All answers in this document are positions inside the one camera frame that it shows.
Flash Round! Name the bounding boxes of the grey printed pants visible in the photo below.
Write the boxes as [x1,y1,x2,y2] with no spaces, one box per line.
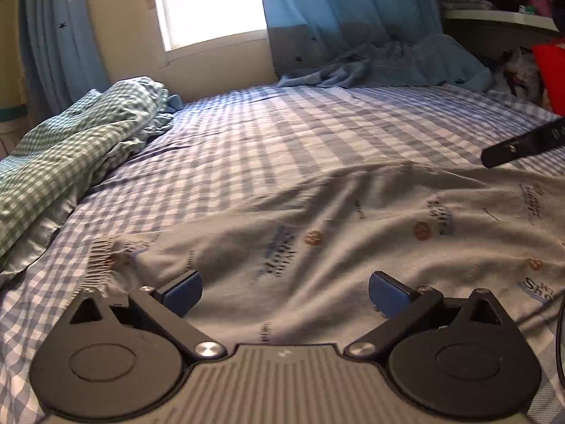
[88,162,564,350]

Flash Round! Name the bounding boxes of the crumpled patterned cloth by shelf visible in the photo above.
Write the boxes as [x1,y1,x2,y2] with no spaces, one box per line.
[492,47,545,105]

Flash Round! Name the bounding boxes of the red bag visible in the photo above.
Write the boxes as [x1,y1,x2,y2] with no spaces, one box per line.
[533,39,565,116]

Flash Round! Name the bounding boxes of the white shelf board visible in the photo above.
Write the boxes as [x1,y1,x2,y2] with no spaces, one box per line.
[442,10,559,34]

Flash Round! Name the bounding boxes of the green checked quilt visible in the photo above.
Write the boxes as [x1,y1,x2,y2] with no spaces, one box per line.
[1,77,183,283]

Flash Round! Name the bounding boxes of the blue checked bed sheet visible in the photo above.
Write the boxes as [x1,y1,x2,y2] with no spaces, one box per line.
[1,85,553,423]

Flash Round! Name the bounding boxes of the blue star curtain right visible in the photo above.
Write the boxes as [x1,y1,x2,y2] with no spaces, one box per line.
[262,0,442,77]

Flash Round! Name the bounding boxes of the blue curtain left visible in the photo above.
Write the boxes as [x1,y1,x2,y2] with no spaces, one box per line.
[18,0,110,120]

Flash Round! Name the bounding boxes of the window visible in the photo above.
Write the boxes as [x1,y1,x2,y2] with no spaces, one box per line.
[155,0,267,53]

